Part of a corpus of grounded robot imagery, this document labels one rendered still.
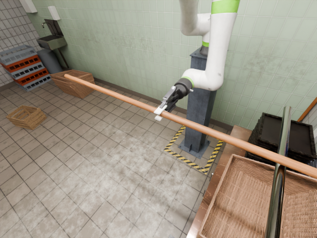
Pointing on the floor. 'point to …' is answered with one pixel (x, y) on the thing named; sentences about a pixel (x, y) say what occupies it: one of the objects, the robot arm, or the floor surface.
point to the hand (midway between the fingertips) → (160, 112)
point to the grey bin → (49, 61)
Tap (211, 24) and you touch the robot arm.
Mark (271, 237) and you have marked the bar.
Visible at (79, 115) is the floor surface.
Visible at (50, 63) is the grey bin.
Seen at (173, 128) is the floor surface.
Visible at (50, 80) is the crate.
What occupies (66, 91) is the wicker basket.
